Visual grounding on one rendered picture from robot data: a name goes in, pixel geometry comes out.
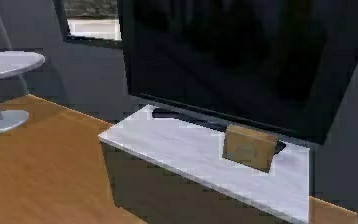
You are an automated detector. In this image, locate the white marble television stand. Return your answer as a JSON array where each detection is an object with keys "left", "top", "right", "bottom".
[{"left": 98, "top": 104, "right": 312, "bottom": 224}]

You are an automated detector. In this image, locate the black television set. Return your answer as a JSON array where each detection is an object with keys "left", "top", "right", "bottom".
[{"left": 117, "top": 0, "right": 358, "bottom": 146}]

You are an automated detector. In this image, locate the brown cardboard box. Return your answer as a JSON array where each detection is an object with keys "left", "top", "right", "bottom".
[{"left": 221, "top": 123, "right": 279, "bottom": 173}]

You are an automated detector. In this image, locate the black framed window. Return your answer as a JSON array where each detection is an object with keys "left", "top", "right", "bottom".
[{"left": 52, "top": 0, "right": 124, "bottom": 50}]

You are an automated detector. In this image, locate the white round pedestal table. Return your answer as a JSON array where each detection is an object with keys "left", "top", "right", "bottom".
[{"left": 0, "top": 50, "right": 46, "bottom": 136}]

